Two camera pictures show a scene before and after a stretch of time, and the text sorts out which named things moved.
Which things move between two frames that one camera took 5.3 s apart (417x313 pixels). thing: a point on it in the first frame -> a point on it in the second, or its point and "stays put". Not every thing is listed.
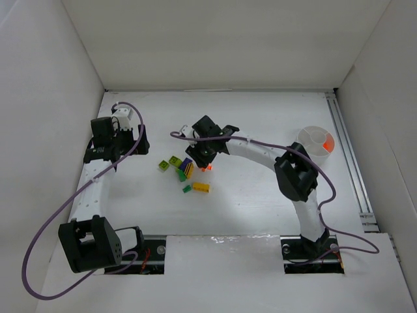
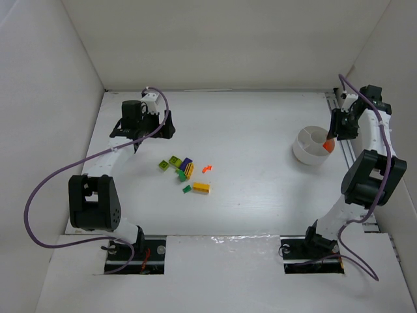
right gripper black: [198, 155] -> [334, 122]
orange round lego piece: [329, 143] stays put
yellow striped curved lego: [189, 170] stays put
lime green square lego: [163, 165] stays put
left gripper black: [141, 140] -> [167, 127]
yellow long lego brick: [201, 187] stays put
